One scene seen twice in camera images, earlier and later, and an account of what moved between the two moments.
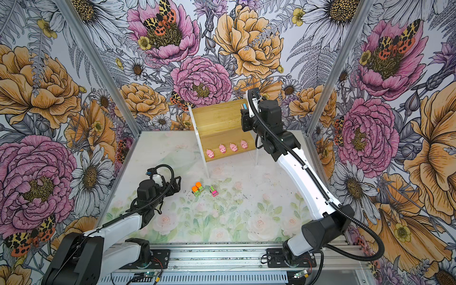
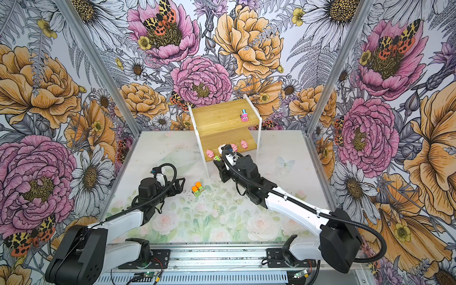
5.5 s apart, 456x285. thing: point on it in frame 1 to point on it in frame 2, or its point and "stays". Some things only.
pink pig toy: [233, 147] stays
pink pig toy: [244, 144] stays
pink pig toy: [210, 153] stays
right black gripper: [246, 116] to [221, 166]
